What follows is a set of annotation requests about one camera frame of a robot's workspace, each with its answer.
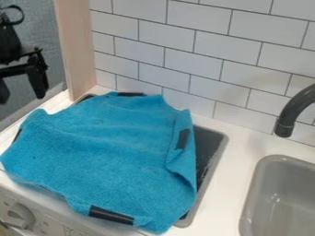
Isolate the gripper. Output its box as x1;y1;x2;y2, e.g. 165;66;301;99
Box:
0;45;51;105

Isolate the blue cloth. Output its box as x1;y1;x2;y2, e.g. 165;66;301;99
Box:
0;90;199;235

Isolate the toy stove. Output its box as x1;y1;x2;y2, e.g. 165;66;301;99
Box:
75;92;230;229

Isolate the tap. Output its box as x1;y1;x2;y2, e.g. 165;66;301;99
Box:
272;83;315;138

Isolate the toy sink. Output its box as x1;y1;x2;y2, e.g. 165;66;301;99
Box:
237;154;315;236

